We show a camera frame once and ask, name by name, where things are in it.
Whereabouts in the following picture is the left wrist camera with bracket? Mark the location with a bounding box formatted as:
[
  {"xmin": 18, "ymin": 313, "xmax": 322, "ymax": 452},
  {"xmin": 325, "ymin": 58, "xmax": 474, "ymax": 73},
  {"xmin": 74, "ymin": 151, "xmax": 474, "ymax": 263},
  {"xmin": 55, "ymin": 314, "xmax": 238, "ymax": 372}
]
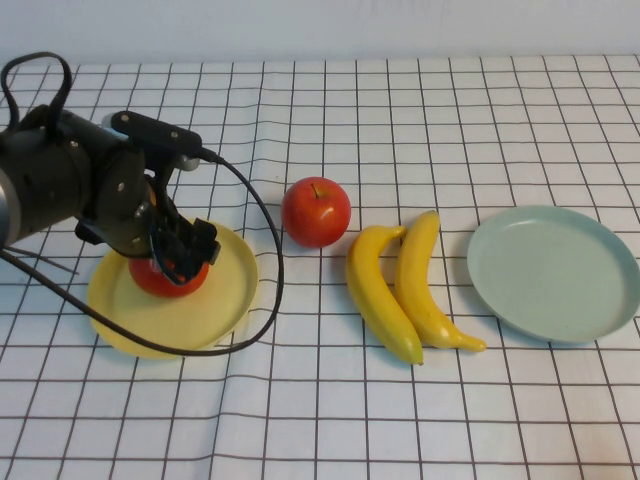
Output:
[{"xmin": 101, "ymin": 110, "xmax": 204, "ymax": 174}]

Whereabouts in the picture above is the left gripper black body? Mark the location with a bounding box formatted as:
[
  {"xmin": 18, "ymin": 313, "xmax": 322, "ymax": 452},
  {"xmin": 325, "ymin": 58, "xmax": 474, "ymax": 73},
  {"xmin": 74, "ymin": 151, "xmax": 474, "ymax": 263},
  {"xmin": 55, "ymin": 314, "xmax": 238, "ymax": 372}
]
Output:
[{"xmin": 74, "ymin": 199, "xmax": 176, "ymax": 259}]

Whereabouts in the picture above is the yellow round plate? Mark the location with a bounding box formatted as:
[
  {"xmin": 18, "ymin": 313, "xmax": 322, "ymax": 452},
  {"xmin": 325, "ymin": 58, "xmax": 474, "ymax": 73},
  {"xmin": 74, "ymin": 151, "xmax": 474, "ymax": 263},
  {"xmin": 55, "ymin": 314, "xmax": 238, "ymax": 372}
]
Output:
[{"xmin": 87, "ymin": 222, "xmax": 260, "ymax": 361}]

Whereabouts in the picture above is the yellow banana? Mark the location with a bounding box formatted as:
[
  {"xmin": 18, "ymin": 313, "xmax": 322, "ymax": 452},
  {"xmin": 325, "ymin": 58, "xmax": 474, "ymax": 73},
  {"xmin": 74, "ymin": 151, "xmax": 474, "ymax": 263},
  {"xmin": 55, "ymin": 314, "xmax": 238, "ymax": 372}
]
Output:
[
  {"xmin": 346, "ymin": 225, "xmax": 425, "ymax": 367},
  {"xmin": 394, "ymin": 209, "xmax": 488, "ymax": 353}
]

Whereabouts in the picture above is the left black looped cable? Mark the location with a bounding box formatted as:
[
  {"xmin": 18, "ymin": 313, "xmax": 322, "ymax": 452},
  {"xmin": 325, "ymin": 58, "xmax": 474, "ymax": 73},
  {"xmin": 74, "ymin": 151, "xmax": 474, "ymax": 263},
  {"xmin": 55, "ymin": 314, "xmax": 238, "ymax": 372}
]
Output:
[{"xmin": 0, "ymin": 51, "xmax": 74, "ymax": 146}]

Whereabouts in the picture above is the red apple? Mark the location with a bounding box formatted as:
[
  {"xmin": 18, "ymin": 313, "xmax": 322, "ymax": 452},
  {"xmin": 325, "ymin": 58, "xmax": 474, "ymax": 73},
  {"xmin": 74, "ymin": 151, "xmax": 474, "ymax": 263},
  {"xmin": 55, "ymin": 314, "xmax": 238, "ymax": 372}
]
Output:
[
  {"xmin": 128, "ymin": 249, "xmax": 211, "ymax": 300},
  {"xmin": 280, "ymin": 176, "xmax": 352, "ymax": 249}
]

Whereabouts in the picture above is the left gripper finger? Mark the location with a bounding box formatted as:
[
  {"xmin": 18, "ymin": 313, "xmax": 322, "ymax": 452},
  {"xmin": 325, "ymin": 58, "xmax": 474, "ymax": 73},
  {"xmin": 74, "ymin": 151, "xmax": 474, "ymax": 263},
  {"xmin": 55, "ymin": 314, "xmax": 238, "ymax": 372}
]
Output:
[
  {"xmin": 182, "ymin": 218, "xmax": 222, "ymax": 272},
  {"xmin": 148, "ymin": 223, "xmax": 190, "ymax": 287}
]

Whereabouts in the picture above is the white grid-patterned tablecloth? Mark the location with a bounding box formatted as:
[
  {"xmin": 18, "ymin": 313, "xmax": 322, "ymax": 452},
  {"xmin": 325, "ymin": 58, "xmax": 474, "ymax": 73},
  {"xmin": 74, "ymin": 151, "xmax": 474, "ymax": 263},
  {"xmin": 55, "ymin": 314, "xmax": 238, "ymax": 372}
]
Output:
[{"xmin": 0, "ymin": 55, "xmax": 640, "ymax": 480}]

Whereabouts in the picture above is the black zip tie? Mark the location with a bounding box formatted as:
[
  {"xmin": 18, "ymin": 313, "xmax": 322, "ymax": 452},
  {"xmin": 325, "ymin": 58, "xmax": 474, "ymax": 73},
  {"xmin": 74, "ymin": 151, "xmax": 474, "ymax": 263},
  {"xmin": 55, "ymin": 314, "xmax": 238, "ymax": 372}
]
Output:
[{"xmin": 12, "ymin": 247, "xmax": 81, "ymax": 275}]

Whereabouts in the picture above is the left black camera cable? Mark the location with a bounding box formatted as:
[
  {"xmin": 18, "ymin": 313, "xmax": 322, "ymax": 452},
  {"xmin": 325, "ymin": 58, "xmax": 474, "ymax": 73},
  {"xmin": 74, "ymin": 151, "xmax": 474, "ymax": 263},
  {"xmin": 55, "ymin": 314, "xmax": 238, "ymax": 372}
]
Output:
[{"xmin": 0, "ymin": 147, "xmax": 285, "ymax": 357}]

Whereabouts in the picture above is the pale blue-green round plate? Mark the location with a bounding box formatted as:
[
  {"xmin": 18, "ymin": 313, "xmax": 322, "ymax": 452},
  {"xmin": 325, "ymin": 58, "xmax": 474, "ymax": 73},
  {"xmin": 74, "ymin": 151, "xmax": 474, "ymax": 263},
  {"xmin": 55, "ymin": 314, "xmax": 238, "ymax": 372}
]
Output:
[{"xmin": 465, "ymin": 204, "xmax": 640, "ymax": 345}]

